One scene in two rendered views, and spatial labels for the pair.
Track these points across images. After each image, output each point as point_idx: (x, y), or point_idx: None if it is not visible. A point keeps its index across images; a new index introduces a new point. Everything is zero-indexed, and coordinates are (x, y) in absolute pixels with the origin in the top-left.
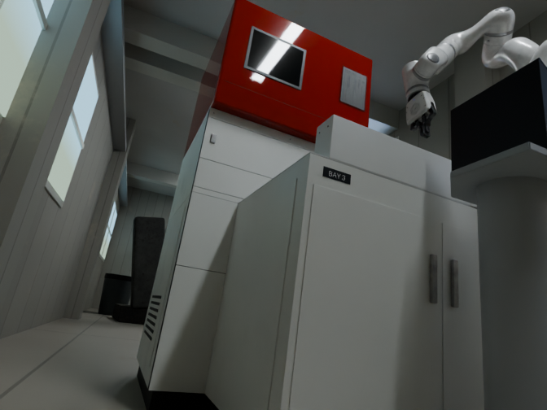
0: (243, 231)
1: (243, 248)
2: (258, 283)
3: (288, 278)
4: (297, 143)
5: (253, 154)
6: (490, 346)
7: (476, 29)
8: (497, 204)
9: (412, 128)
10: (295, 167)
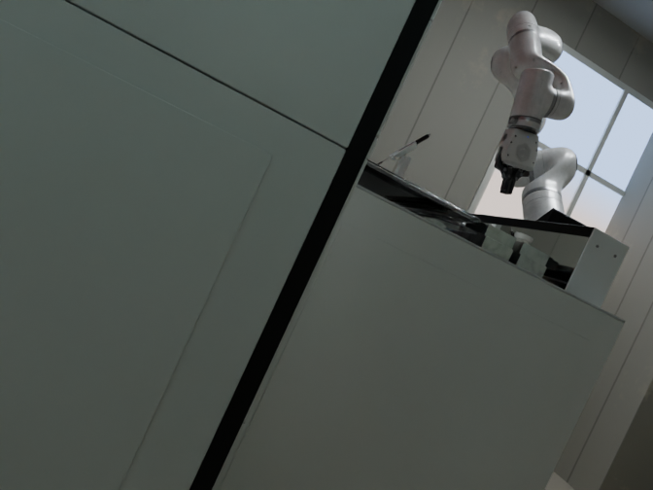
0: (373, 301)
1: (373, 349)
2: (439, 458)
3: (529, 483)
4: None
5: None
6: None
7: (544, 44)
8: None
9: (499, 165)
10: (589, 314)
